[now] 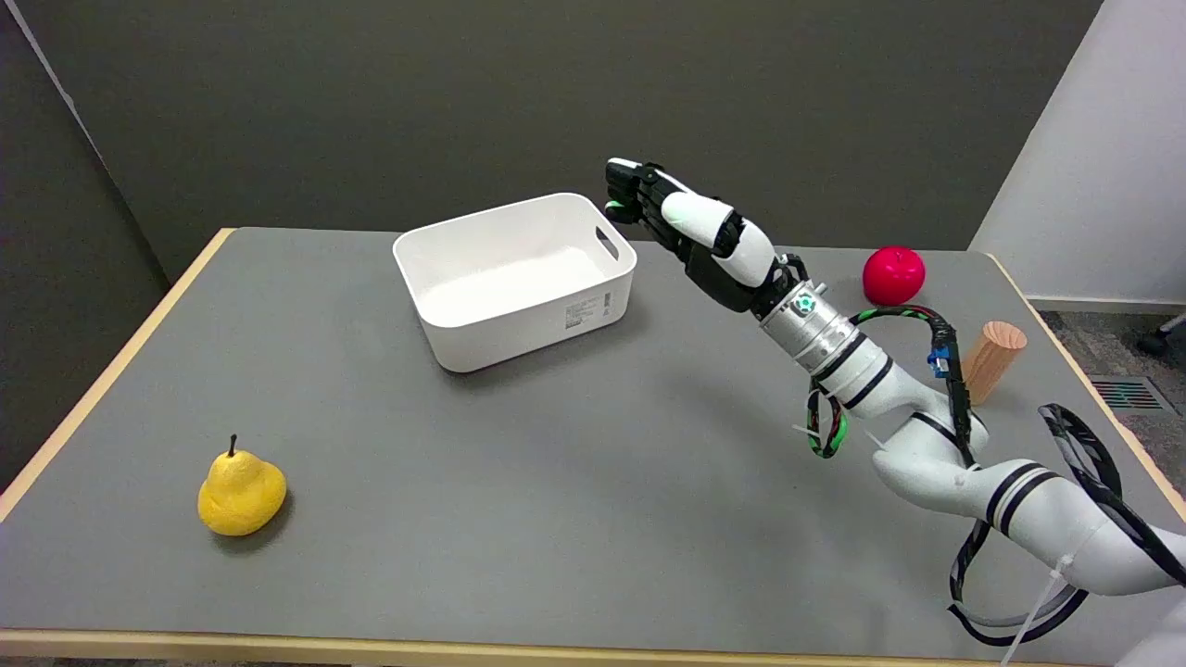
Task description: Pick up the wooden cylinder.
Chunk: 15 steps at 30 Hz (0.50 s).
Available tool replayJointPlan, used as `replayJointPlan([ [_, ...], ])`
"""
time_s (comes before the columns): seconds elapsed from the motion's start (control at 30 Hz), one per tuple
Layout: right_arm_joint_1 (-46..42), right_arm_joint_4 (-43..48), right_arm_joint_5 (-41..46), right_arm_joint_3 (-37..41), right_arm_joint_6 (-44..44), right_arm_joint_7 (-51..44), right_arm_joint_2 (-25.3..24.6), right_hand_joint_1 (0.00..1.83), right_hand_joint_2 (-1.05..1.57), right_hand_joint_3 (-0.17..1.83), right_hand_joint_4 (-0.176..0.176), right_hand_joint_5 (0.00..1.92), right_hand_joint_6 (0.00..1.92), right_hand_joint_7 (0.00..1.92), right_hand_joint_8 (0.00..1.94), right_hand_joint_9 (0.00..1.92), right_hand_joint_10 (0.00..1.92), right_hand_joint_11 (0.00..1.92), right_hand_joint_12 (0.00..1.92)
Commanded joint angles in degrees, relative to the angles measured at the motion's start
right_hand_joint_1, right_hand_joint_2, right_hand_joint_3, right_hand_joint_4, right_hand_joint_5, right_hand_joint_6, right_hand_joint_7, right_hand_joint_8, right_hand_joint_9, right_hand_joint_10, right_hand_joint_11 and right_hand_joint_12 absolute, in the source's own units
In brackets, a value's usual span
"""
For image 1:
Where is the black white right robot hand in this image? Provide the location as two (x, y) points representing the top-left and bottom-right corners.
(604, 157), (810, 321)

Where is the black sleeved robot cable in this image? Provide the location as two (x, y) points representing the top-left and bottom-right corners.
(849, 305), (1186, 648)

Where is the green red wire loop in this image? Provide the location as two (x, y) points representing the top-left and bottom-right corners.
(805, 380), (849, 459)

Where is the white plastic bin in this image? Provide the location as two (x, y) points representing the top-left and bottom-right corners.
(392, 192), (638, 374)

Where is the black chair caster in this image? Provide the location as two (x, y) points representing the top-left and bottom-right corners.
(1137, 313), (1186, 358)

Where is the red apple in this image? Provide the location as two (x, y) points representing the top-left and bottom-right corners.
(862, 245), (927, 308)

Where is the yellow pear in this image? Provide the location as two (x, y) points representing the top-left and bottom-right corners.
(196, 434), (288, 537)

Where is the wooden cylinder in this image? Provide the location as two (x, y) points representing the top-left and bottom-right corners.
(960, 321), (1028, 407)

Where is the floor vent grate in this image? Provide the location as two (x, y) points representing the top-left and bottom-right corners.
(1091, 375), (1167, 413)

